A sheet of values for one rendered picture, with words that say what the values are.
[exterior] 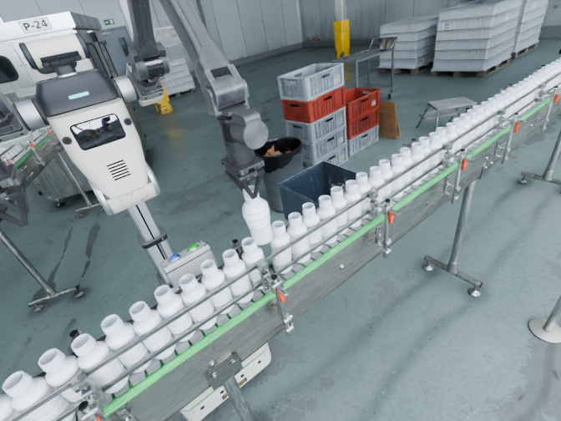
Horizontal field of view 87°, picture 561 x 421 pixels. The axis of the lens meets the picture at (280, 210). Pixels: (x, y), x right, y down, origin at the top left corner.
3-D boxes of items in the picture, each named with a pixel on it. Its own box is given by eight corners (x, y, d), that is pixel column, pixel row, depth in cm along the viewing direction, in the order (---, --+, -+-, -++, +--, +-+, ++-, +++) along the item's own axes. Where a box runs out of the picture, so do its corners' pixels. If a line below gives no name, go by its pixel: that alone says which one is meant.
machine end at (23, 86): (77, 167, 515) (-2, 36, 405) (153, 147, 539) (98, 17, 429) (48, 213, 385) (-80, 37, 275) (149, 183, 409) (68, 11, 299)
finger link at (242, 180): (255, 186, 79) (247, 154, 74) (270, 195, 74) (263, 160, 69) (233, 197, 76) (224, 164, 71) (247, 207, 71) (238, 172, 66)
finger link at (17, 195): (3, 239, 56) (-33, 196, 51) (6, 223, 61) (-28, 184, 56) (44, 222, 59) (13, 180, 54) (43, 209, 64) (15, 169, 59)
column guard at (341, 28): (343, 61, 951) (341, 21, 890) (334, 61, 979) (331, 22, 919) (351, 58, 968) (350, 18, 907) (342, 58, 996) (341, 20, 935)
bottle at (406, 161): (392, 185, 121) (394, 147, 112) (408, 183, 120) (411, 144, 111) (396, 192, 116) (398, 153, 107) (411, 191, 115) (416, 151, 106)
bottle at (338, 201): (337, 238, 100) (335, 196, 91) (326, 230, 104) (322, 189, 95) (351, 230, 102) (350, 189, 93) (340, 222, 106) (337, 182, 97)
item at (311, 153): (314, 164, 325) (312, 144, 313) (288, 156, 352) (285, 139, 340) (348, 143, 355) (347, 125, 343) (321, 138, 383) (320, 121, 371)
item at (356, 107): (349, 122, 351) (348, 103, 339) (324, 118, 379) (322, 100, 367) (380, 106, 379) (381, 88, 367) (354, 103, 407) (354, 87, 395)
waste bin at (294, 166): (284, 222, 283) (271, 161, 248) (258, 205, 315) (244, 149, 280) (319, 201, 302) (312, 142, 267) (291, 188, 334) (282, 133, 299)
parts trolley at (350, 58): (357, 115, 500) (356, 49, 446) (333, 111, 540) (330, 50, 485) (396, 98, 545) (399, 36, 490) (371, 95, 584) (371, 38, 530)
